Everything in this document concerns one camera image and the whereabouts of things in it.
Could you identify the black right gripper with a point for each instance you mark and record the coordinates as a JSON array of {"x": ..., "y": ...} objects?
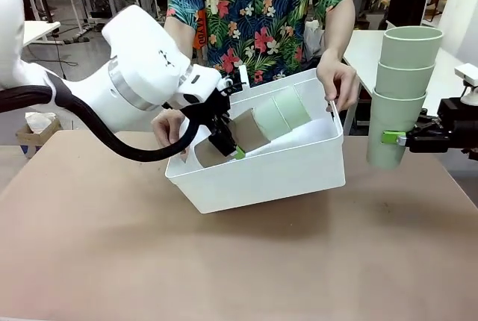
[{"x": 459, "y": 127}]

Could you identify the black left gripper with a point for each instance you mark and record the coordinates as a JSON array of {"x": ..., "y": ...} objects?
[{"x": 216, "y": 112}]

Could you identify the brown plastic cup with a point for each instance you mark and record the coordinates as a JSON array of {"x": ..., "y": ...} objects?
[
  {"x": 246, "y": 130},
  {"x": 209, "y": 155}
]

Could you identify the pale green plastic cup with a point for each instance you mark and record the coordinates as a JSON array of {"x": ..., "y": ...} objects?
[
  {"x": 403, "y": 82},
  {"x": 269, "y": 119},
  {"x": 388, "y": 119},
  {"x": 293, "y": 108},
  {"x": 411, "y": 50}
]

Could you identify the white plastic basket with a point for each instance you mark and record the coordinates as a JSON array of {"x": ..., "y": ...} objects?
[{"x": 261, "y": 183}]

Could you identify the person's right forearm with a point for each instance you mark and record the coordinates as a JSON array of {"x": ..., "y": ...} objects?
[{"x": 179, "y": 35}]

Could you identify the person's left forearm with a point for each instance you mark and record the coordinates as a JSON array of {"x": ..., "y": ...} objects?
[{"x": 340, "y": 26}]

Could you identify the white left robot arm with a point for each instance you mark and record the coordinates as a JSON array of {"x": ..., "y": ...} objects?
[{"x": 142, "y": 56}]

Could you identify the stack of green cups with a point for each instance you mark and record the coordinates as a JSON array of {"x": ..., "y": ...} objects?
[{"x": 366, "y": 45}]

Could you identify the person's right hand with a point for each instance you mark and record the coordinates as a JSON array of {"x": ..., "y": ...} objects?
[{"x": 166, "y": 127}]

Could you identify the person's left hand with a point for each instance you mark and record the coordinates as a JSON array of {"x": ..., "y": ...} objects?
[{"x": 340, "y": 82}]

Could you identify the black flat panel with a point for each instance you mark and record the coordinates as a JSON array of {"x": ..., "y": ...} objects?
[{"x": 409, "y": 3}]

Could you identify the floral hawaiian shirt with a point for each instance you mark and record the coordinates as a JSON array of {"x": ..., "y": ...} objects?
[{"x": 254, "y": 7}]

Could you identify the cardboard box with paper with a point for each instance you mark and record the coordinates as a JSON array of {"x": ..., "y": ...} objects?
[{"x": 28, "y": 138}]

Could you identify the white desk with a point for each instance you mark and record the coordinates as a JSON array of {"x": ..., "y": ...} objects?
[{"x": 37, "y": 30}]

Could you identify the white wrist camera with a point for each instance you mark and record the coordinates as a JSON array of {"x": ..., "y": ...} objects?
[
  {"x": 468, "y": 74},
  {"x": 243, "y": 74}
]

